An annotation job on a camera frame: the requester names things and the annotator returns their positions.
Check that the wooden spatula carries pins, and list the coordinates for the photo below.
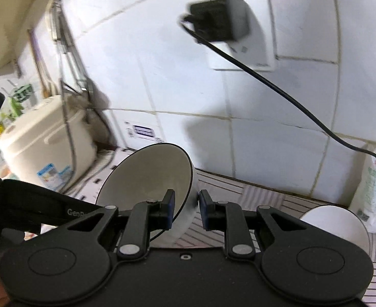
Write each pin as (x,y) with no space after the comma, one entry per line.
(39,64)

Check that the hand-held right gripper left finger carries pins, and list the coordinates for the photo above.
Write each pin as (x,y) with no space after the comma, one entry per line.
(170,209)

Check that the small white bowl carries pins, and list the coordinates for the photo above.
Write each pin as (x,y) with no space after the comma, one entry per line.
(338,227)

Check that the white wall socket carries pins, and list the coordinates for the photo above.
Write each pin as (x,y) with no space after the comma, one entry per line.
(258,38)

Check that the large white bowl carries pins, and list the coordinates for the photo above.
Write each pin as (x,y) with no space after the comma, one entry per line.
(149,172)

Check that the small wall sticker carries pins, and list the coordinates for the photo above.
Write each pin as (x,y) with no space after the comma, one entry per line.
(141,131)

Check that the striped white tablecloth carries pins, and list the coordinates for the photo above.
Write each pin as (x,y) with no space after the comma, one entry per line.
(239,192)

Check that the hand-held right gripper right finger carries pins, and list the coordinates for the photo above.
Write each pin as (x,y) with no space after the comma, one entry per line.
(204,211)

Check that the white rice cooker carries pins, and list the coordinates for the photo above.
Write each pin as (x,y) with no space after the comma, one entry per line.
(44,153)

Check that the white salt bag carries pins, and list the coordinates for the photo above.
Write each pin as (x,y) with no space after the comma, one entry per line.
(375,192)

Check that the black power adapter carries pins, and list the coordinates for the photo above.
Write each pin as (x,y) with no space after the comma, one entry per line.
(220,19)

